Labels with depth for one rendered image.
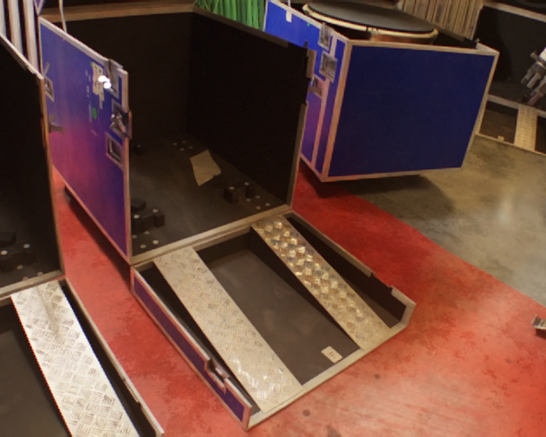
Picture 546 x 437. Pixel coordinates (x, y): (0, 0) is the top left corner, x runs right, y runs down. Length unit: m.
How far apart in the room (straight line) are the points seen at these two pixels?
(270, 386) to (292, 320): 0.37
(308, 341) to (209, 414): 0.51
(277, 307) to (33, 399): 1.02
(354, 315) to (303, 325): 0.23
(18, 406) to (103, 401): 0.29
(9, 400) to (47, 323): 0.30
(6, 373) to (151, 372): 0.52
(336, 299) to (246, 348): 0.49
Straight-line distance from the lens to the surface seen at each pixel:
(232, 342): 1.92
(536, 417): 2.18
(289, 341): 2.03
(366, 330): 2.14
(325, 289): 2.20
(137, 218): 2.24
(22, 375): 1.94
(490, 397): 2.15
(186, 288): 2.03
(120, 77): 1.76
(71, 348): 1.88
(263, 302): 2.17
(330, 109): 2.70
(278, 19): 3.37
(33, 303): 2.00
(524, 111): 5.27
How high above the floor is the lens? 1.48
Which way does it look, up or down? 31 degrees down
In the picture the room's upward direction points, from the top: 8 degrees clockwise
